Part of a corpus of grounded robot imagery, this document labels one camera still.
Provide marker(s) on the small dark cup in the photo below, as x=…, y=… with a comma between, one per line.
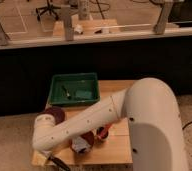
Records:
x=102, y=133

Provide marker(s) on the long wooden bench rail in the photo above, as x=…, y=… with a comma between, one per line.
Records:
x=83, y=39

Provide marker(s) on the red bowl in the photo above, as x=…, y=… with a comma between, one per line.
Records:
x=88, y=137

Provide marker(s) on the red utensil in cup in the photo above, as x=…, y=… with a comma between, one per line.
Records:
x=107, y=127

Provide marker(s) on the grey cloth in bowl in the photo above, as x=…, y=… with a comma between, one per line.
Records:
x=74, y=146

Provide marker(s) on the small dark tool in tray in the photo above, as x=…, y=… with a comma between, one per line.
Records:
x=66, y=92

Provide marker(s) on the purple bowl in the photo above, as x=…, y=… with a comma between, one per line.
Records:
x=57, y=112

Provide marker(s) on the green plastic tray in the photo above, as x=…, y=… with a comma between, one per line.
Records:
x=73, y=82

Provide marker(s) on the green sponge in tray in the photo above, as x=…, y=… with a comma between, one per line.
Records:
x=81, y=94

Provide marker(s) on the black office chair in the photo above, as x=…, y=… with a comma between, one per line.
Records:
x=50, y=8

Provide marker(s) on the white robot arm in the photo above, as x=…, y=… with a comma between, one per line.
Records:
x=155, y=126

